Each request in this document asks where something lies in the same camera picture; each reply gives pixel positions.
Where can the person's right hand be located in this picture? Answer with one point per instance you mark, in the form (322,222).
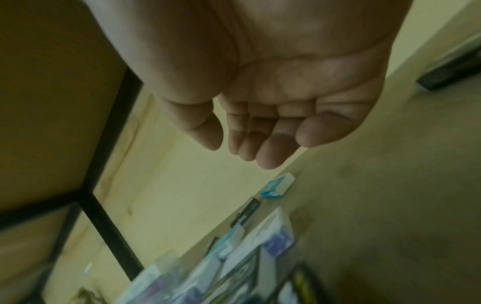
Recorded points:
(285,59)

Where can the small blue white box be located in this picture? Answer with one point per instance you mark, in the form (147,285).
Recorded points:
(277,186)

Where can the small black packet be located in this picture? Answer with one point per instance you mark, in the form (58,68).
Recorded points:
(245,212)

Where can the black flat device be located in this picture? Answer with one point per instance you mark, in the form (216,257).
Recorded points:
(451,71)

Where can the white purple box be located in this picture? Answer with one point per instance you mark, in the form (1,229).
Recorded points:
(276,234)

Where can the light blue white box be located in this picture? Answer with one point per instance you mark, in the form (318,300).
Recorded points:
(227,243)

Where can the black framed box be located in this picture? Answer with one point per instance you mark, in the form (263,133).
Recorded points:
(297,286)

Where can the pile of assorted boxes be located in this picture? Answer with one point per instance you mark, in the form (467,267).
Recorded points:
(195,282)

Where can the wooden shelf with black frame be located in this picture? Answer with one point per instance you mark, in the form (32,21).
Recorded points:
(56,104)

